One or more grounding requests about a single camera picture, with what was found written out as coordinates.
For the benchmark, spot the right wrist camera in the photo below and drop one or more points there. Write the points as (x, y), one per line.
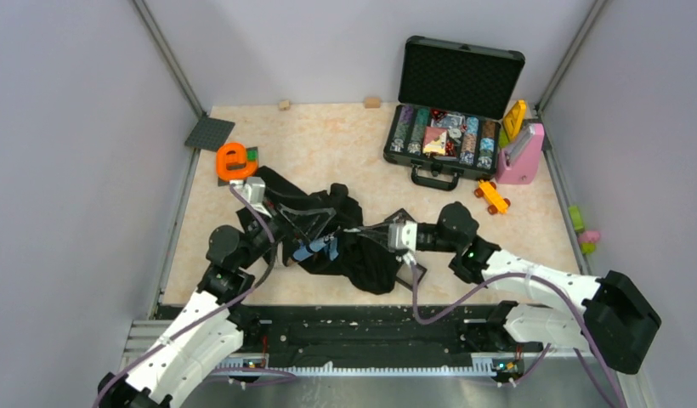
(402, 236)

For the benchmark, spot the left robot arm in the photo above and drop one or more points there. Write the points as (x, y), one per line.
(203, 334)

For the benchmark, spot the pink box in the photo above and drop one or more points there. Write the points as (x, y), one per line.
(519, 161)

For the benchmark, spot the yellow toy piece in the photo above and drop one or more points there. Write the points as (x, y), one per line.
(512, 123)

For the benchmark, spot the black square frame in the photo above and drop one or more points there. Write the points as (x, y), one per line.
(401, 216)
(405, 276)

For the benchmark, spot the lower black square frame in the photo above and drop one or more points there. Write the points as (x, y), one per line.
(405, 276)

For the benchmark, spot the black printed t-shirt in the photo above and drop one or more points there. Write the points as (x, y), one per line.
(368, 266)

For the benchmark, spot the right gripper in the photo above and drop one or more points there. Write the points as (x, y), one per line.
(380, 231)

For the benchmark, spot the upper black square frame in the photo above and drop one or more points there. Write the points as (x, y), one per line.
(401, 216)

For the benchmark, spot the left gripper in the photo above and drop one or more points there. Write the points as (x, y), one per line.
(306, 224)

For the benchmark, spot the dark grey lego baseplate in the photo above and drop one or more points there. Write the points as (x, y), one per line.
(209, 134)

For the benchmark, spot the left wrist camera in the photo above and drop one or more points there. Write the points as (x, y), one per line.
(253, 190)

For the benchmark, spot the green and pink toy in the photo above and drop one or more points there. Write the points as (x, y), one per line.
(586, 238)

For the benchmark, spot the yellow toy car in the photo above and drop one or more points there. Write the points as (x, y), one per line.
(496, 203)

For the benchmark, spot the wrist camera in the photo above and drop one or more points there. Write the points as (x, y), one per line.
(253, 190)
(402, 236)

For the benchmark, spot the orange tape dispenser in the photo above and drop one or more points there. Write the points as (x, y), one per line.
(233, 162)

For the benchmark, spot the black poker chip case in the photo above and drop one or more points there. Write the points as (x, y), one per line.
(452, 98)

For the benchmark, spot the small wooden block right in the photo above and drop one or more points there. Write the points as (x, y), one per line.
(372, 102)

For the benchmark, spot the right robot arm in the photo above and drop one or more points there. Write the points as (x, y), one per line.
(607, 316)

